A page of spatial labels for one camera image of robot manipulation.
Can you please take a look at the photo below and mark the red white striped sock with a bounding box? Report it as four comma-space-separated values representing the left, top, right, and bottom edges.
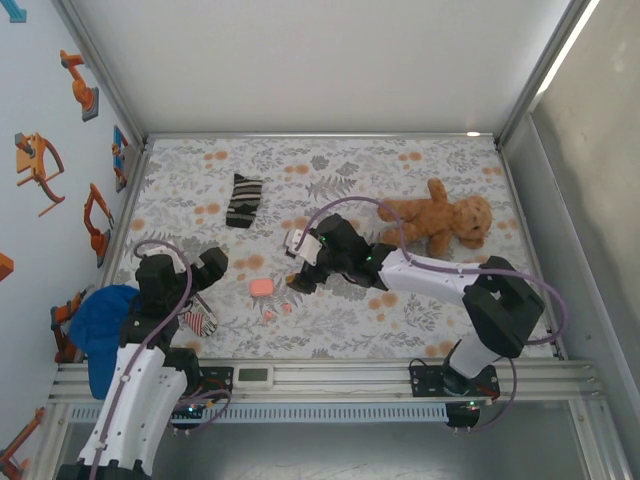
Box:
180, 294, 220, 339

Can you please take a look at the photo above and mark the blue cap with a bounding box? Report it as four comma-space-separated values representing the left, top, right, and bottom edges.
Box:
68, 284, 144, 401

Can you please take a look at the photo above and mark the floral patterned table mat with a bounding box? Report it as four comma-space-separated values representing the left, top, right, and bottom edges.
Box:
102, 137, 559, 361

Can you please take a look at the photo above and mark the brown teddy bear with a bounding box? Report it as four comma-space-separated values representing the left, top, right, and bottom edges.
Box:
375, 177, 495, 259

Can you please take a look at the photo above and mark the white digital timer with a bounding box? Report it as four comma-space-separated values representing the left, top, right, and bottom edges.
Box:
235, 363, 275, 391

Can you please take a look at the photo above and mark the black grey striped sock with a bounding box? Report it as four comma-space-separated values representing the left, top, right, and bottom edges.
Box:
224, 172, 265, 231

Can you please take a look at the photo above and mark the black controller board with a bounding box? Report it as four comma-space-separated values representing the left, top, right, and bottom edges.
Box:
447, 398, 489, 427
169, 399, 209, 420

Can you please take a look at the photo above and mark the aluminium mounting rail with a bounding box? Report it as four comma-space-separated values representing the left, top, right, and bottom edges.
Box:
47, 359, 607, 404

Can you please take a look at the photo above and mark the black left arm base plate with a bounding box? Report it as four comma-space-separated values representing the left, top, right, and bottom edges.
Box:
199, 366, 236, 401

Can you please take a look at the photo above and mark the aluminium frame crossbar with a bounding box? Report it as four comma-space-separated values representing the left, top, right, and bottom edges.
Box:
144, 131, 501, 142

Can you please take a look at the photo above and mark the white slotted cable duct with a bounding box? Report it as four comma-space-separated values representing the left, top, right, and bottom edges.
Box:
69, 403, 450, 425

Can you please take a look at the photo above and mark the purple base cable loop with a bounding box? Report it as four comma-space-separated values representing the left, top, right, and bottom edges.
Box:
167, 388, 232, 435
449, 357, 519, 434

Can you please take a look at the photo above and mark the blue orange wall sticker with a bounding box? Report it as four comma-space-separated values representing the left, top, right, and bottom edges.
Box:
110, 124, 132, 194

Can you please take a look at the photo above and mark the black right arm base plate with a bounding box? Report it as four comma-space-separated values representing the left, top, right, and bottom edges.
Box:
408, 364, 501, 401

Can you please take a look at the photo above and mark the orange claw wall sticker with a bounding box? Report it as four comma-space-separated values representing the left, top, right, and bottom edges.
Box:
13, 132, 66, 217

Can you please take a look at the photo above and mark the aluminium frame post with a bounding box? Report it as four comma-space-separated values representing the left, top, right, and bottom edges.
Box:
52, 0, 154, 151
493, 0, 604, 151

